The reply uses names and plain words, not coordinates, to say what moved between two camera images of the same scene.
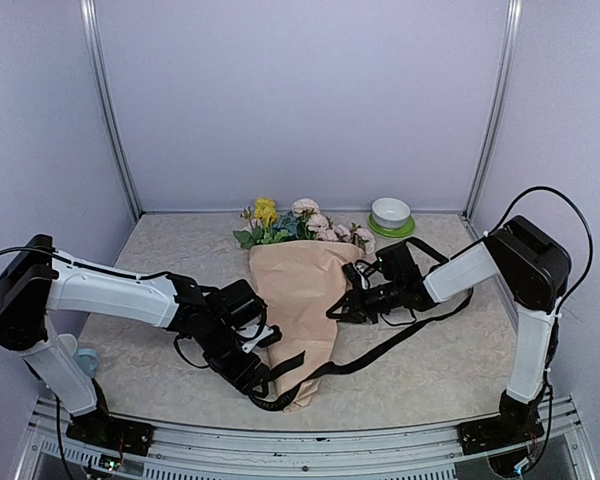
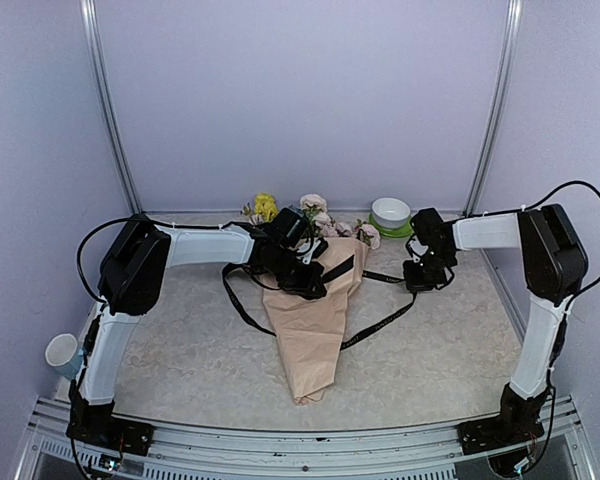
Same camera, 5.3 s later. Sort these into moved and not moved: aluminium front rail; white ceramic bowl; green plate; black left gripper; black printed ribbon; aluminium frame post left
Moved: black printed ribbon; black left gripper
Not moved: aluminium front rail; green plate; aluminium frame post left; white ceramic bowl
